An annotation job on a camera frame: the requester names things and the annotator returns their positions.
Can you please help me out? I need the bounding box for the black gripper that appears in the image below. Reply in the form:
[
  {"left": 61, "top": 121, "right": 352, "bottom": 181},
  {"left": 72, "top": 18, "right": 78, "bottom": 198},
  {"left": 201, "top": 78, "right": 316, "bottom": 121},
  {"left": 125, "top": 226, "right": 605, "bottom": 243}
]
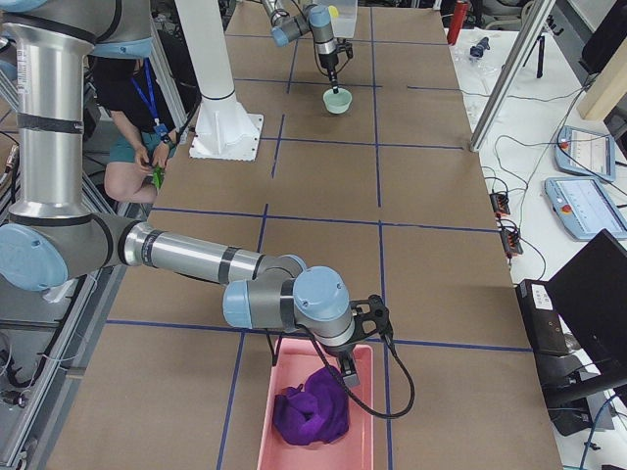
[
  {"left": 318, "top": 52, "right": 339, "bottom": 94},
  {"left": 332, "top": 345, "right": 360, "bottom": 388}
]

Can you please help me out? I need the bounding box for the mint green bowl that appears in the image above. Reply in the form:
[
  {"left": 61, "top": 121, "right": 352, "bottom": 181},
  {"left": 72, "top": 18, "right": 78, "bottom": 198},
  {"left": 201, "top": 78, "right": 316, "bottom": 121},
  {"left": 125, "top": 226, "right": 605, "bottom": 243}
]
[{"left": 322, "top": 88, "right": 353, "bottom": 115}]

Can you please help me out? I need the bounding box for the purple cloth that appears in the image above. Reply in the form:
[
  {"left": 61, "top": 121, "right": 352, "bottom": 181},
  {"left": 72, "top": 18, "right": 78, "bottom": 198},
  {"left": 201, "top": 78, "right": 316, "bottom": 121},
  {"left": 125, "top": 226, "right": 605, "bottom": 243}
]
[{"left": 272, "top": 367, "right": 350, "bottom": 446}]

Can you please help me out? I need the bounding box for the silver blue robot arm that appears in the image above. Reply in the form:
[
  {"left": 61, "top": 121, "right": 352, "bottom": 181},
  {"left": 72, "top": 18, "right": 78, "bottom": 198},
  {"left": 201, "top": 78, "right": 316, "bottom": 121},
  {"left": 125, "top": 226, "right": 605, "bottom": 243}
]
[
  {"left": 262, "top": 0, "right": 339, "bottom": 95},
  {"left": 1, "top": 1, "right": 363, "bottom": 387}
]

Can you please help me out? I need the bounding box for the translucent plastic box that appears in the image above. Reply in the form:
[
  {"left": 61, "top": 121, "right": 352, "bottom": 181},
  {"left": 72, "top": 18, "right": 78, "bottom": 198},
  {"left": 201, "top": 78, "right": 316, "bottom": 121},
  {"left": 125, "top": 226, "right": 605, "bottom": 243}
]
[{"left": 330, "top": 0, "right": 358, "bottom": 39}]

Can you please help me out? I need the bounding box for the pink plastic bin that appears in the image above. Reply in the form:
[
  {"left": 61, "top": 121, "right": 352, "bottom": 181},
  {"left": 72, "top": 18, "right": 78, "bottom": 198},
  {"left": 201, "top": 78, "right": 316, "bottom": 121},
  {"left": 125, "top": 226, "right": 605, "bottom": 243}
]
[{"left": 258, "top": 339, "right": 373, "bottom": 469}]

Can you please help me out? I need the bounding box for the red cylinder bottle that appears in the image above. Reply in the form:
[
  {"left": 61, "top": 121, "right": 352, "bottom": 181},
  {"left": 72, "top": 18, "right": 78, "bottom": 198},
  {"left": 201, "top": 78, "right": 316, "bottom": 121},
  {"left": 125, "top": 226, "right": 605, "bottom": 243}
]
[{"left": 447, "top": 0, "right": 469, "bottom": 45}]

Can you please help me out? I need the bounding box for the blue black tool on table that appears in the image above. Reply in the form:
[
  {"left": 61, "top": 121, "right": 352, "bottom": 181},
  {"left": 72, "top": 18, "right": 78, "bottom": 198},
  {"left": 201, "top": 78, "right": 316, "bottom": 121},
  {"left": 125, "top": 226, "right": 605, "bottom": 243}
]
[{"left": 469, "top": 36, "right": 490, "bottom": 60}]

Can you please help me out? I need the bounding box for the seated person in black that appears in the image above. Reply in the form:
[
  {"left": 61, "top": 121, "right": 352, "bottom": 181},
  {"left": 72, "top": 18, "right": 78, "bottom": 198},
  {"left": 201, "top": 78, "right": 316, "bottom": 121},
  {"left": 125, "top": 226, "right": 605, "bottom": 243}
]
[{"left": 90, "top": 57, "right": 177, "bottom": 204}]

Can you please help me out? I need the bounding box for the orange black connector upper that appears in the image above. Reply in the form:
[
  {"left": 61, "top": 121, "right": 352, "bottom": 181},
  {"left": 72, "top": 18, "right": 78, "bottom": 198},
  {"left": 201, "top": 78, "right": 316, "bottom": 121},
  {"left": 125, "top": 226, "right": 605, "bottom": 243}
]
[{"left": 490, "top": 192, "right": 510, "bottom": 218}]

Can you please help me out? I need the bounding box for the orange black connector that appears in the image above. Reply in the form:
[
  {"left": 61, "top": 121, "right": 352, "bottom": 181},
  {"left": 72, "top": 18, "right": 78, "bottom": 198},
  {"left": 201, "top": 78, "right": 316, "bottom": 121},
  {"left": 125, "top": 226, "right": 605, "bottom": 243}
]
[
  {"left": 500, "top": 226, "right": 523, "bottom": 259},
  {"left": 490, "top": 192, "right": 510, "bottom": 218}
]

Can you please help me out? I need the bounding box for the orange black connector lower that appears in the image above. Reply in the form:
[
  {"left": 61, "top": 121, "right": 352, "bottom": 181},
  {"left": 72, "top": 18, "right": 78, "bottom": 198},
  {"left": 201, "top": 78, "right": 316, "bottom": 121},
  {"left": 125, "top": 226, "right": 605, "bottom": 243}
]
[{"left": 500, "top": 226, "right": 523, "bottom": 259}]

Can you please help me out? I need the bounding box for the black tripod leg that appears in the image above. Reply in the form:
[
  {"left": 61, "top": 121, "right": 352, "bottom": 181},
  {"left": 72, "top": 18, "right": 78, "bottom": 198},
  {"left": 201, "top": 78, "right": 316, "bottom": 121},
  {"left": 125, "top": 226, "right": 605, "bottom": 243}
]
[{"left": 536, "top": 35, "right": 545, "bottom": 79}]

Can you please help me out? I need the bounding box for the black monitor on stand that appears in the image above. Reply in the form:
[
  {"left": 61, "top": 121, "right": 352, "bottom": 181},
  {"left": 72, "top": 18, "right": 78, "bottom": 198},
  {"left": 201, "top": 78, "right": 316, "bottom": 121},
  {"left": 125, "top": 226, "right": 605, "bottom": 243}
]
[{"left": 515, "top": 229, "right": 626, "bottom": 436}]

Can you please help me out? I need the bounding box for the upper teach pendant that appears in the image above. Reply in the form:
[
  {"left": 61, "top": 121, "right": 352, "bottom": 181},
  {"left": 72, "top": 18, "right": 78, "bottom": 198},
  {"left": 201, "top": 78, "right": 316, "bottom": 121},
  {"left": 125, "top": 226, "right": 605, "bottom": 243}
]
[{"left": 555, "top": 125, "right": 616, "bottom": 183}]

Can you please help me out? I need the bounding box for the teach pendant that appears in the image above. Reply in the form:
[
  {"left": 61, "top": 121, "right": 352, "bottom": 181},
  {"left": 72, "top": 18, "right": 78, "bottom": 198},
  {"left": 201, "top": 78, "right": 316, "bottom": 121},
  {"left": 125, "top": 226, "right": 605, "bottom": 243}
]
[
  {"left": 544, "top": 176, "right": 626, "bottom": 241},
  {"left": 555, "top": 125, "right": 616, "bottom": 183}
]

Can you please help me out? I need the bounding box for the wooden beam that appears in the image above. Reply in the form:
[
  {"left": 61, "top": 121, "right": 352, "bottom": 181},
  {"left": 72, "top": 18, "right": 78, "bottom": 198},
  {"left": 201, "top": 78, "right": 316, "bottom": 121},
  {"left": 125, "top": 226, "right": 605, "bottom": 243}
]
[{"left": 577, "top": 40, "right": 627, "bottom": 120}]

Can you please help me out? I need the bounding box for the lower teach pendant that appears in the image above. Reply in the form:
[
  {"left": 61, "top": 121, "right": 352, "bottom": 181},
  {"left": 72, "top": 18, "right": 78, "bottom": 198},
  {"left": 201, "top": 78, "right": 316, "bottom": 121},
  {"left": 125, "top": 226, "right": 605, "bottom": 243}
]
[{"left": 544, "top": 176, "right": 626, "bottom": 241}]

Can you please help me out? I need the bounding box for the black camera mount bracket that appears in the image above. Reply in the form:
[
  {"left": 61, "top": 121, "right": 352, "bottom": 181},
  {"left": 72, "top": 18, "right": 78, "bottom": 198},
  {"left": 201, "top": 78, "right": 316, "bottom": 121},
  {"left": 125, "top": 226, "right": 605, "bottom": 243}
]
[{"left": 350, "top": 295, "right": 393, "bottom": 343}]

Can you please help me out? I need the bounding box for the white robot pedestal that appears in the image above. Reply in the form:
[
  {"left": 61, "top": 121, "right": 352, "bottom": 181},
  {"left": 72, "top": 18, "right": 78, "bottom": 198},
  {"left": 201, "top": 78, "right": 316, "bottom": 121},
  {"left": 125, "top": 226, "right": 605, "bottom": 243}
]
[{"left": 176, "top": 0, "right": 264, "bottom": 162}]

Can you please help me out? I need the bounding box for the green handled screwdriver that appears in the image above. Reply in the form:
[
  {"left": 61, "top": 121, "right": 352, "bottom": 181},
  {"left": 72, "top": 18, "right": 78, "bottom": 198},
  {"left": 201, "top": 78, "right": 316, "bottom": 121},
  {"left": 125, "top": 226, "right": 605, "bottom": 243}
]
[{"left": 152, "top": 165, "right": 165, "bottom": 190}]

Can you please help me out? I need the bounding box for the aluminium frame post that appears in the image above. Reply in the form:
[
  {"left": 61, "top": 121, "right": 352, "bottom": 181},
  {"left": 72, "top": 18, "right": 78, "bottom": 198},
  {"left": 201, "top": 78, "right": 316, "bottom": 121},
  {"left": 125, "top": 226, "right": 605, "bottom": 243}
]
[{"left": 469, "top": 0, "right": 555, "bottom": 152}]

